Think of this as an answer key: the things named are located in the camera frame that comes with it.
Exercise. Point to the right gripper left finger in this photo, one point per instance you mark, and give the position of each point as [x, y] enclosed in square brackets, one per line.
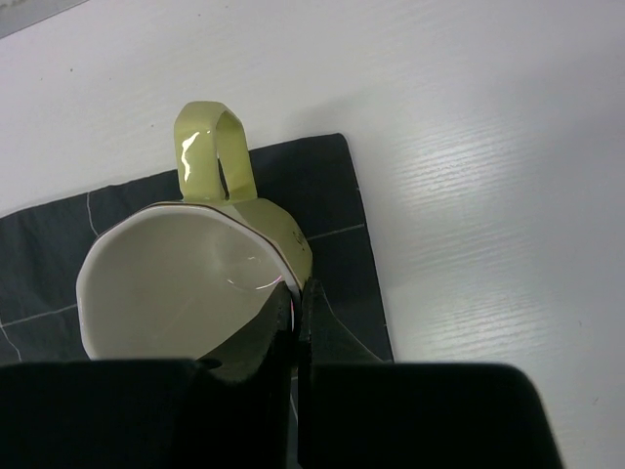
[229, 409]

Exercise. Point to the pale green mug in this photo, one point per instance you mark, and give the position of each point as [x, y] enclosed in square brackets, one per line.
[212, 276]

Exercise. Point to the dark checked cloth napkin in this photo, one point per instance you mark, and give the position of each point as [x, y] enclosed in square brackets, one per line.
[43, 247]

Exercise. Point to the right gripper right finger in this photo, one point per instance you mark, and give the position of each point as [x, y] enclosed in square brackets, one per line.
[357, 411]

